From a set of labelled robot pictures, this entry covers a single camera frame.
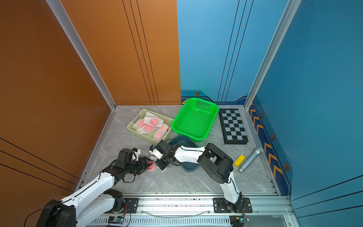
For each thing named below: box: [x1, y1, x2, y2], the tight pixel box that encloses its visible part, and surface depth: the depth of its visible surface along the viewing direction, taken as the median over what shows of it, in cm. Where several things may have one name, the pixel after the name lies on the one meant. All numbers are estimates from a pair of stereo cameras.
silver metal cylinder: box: [237, 148, 264, 174], surface depth 91 cm
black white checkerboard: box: [218, 108, 249, 145], surface depth 105 cm
